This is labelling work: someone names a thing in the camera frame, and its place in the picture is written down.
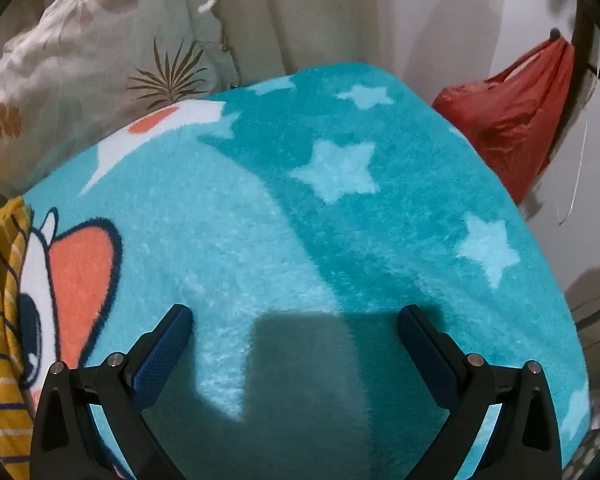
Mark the dark rack pole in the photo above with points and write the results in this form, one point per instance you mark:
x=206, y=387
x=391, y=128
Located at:
x=582, y=40

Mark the beige curtain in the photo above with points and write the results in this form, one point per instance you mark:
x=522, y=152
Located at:
x=290, y=10

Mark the floral leaf print pillow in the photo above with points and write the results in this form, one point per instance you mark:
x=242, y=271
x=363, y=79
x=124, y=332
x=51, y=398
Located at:
x=80, y=60

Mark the grey object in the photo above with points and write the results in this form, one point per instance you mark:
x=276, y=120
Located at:
x=597, y=305

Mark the teal star printed blanket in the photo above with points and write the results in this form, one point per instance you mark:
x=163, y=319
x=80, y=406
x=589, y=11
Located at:
x=280, y=240

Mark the red plastic bag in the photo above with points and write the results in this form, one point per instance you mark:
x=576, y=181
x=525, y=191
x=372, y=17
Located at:
x=500, y=125

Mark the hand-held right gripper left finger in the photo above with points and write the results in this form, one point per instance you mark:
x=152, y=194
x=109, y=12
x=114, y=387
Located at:
x=162, y=350

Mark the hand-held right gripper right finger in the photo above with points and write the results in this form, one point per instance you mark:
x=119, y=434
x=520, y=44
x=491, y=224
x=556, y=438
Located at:
x=425, y=345

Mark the yellow striped small shirt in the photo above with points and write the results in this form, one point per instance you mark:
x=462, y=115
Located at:
x=5, y=310

